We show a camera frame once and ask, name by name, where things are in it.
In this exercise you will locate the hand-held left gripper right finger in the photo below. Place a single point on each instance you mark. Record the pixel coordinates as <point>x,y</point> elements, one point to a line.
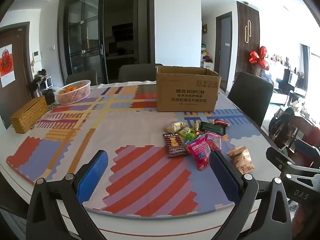
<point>225,177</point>

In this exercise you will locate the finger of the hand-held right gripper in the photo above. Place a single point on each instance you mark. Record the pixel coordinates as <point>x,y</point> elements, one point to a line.
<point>276,156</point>
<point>307,146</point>

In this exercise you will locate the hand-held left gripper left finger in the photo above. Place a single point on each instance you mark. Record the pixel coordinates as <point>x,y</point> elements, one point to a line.
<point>92,176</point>

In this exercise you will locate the tan bread packet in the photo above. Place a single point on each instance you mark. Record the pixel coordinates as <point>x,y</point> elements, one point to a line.
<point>241,159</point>

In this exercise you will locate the large pink snack packet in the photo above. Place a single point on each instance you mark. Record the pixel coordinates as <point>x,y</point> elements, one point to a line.
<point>200,153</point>

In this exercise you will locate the small pink red snack packet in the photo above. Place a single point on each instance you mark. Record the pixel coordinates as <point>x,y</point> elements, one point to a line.
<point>214,142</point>

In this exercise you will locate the dark green snack packet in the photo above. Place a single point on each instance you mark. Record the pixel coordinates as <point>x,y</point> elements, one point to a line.
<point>212,128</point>

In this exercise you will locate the small candy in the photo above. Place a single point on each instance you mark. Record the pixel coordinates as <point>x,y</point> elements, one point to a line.
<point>197,127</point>

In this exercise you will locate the green yellow snack packet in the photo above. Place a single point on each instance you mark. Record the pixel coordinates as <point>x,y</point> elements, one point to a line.
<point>187,133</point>

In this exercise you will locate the dark brown cookie packet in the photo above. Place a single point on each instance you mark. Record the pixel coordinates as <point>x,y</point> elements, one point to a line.
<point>175,145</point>

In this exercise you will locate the pale yellow snack packet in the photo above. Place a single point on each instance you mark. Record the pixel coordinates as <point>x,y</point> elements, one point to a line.
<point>175,126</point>

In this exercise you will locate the brown cardboard box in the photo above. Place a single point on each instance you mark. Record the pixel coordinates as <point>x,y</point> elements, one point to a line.
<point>186,92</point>

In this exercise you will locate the tall dark grey chair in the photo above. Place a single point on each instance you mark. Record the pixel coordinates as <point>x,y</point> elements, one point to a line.
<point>250,97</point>

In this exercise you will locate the white basket of oranges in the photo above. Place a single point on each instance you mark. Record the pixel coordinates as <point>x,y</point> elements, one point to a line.
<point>75,97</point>

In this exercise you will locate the row of figurines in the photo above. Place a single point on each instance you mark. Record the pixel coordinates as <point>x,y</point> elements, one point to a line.
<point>283,61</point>

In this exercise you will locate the woven tan tissue box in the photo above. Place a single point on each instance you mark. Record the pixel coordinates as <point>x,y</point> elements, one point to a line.
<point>30,113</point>

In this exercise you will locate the small black box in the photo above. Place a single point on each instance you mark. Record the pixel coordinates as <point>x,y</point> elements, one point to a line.
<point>49,96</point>

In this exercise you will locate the pile of oranges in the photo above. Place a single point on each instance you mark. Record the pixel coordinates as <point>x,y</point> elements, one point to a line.
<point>71,88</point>

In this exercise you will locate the red foil balloon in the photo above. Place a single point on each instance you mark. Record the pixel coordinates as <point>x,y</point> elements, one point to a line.
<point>258,58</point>

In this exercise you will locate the small dark grey chair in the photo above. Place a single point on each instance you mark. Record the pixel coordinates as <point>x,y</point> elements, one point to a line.
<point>82,77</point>

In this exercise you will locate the small white shelf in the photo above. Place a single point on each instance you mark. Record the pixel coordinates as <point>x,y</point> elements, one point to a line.
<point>46,83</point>

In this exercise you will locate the wide dark grey chair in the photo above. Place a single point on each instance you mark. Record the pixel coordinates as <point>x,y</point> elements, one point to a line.
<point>137,73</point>

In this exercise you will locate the black plush toy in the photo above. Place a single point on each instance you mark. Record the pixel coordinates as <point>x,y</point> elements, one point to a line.
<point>42,74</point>

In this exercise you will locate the white storage drawers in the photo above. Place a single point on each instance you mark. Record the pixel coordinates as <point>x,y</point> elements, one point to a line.
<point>208,63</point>

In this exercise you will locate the dark framed corridor door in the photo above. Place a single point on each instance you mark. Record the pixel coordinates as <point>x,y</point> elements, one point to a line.
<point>223,52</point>

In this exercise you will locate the brown entrance door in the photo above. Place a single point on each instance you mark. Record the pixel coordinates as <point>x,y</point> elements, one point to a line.
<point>21,62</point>

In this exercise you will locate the red and white door poster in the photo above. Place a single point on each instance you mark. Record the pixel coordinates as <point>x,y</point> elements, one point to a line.
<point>7,66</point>

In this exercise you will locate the black framed glass sliding door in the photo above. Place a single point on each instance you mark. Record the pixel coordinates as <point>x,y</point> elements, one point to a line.
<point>100,30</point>

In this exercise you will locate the dark slatted wall panel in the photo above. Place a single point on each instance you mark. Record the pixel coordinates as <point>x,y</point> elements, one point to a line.
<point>246,55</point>

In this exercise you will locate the gold loop wall ornament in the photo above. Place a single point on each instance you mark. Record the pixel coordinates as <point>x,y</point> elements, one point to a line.
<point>247,33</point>

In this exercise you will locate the white wall intercom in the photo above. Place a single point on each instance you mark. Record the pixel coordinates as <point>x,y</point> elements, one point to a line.
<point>37,56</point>

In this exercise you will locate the small framed wall picture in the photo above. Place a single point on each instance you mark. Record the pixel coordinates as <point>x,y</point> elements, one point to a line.
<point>205,28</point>

